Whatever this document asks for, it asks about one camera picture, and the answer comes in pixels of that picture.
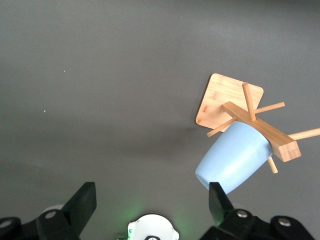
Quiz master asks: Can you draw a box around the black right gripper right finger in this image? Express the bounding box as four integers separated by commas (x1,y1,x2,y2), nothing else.
199,181,315,240

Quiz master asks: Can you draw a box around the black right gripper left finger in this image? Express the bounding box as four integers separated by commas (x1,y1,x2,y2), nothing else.
0,181,97,240

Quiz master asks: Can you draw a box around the light blue plastic cup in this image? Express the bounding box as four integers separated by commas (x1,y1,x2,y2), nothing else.
194,121,273,195

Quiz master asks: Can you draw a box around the bamboo cup rack with pegs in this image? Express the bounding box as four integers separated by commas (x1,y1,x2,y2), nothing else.
194,73,320,174

